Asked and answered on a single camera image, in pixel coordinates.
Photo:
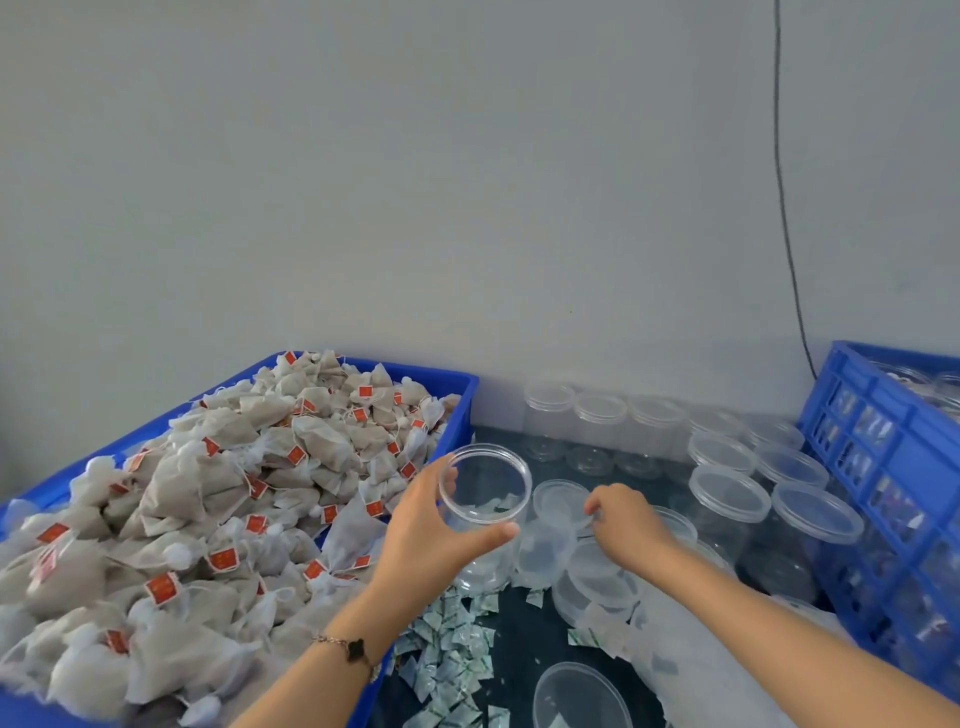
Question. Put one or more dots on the person's left hand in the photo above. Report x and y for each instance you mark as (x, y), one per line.
(420, 552)

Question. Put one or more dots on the person's right hand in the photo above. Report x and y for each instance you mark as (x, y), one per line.
(630, 528)

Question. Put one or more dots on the clear jar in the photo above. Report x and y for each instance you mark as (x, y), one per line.
(483, 483)

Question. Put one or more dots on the pile of green desiccant packets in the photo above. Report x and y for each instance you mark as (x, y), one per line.
(450, 645)

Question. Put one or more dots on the group of lidded jars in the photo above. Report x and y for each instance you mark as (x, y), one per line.
(720, 465)

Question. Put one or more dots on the pile of white label papers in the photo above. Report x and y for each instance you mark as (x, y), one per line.
(705, 675)

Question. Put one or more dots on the pile of tea bags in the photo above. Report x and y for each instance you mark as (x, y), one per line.
(195, 525)

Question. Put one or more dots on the blue slatted crate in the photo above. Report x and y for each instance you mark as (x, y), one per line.
(885, 495)

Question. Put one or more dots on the person's right forearm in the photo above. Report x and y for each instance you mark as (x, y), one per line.
(795, 645)

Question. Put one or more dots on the blue plastic tray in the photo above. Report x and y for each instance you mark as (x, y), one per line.
(450, 390)

